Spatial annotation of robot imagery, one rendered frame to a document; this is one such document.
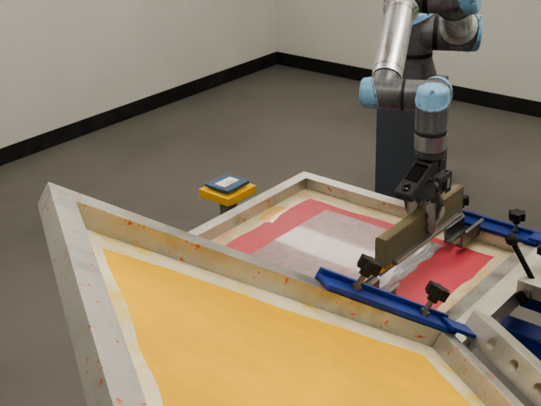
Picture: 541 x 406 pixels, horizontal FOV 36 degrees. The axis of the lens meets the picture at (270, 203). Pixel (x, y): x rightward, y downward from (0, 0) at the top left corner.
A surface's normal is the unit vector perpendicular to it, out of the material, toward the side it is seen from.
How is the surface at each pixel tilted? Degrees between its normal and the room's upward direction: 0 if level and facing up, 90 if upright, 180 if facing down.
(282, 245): 0
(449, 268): 0
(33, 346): 0
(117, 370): 32
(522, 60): 90
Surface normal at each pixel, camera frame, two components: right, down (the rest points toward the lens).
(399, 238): 0.76, 0.26
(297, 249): -0.04, -0.90
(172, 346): 0.47, -0.86
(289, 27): -0.65, 0.35
